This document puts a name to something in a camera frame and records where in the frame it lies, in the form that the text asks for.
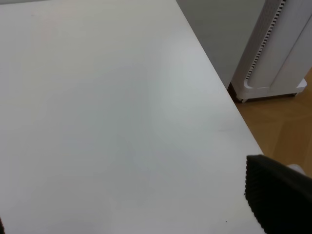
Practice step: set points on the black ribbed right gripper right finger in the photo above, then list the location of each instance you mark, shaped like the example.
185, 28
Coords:
279, 197

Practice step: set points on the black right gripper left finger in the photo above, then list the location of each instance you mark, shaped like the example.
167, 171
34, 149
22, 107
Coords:
2, 230

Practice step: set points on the white tower appliance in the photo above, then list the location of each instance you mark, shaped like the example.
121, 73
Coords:
278, 53

